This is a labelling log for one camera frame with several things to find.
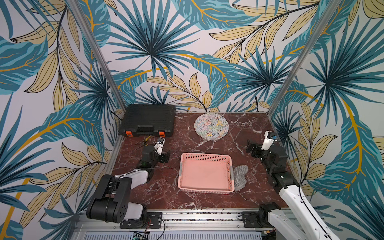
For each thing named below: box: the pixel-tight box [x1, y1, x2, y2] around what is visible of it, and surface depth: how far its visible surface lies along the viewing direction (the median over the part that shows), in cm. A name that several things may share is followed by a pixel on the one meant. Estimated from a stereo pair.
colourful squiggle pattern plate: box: [194, 113, 229, 141], surface depth 112 cm
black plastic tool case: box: [118, 104, 176, 138], surface depth 106 cm
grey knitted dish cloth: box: [233, 165, 249, 190], surface depth 84 cm
